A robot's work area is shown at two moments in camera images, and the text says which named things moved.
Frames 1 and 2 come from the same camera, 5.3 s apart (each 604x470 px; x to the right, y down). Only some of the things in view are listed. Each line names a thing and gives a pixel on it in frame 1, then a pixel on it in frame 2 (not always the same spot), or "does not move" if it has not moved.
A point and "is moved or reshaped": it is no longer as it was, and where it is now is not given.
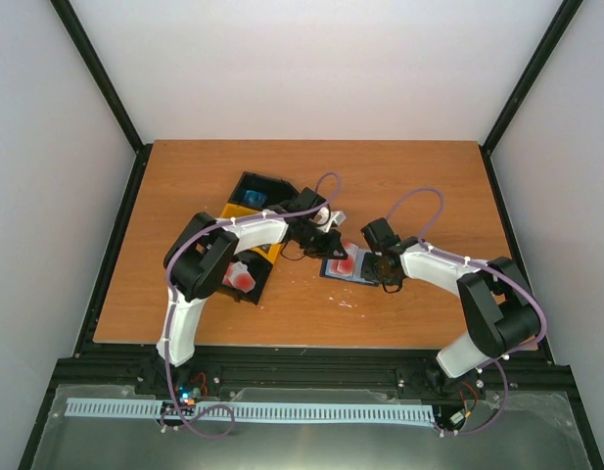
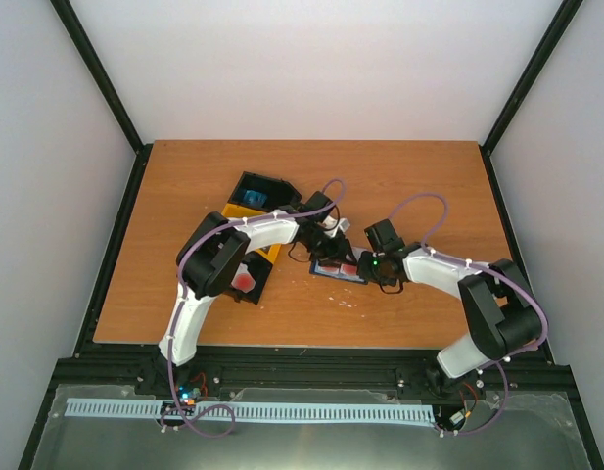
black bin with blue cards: x=261 y=191 does not move
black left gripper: x=328 y=249 does not move
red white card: x=351 y=252 is moved or reshaped
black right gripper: x=368 y=274 does not move
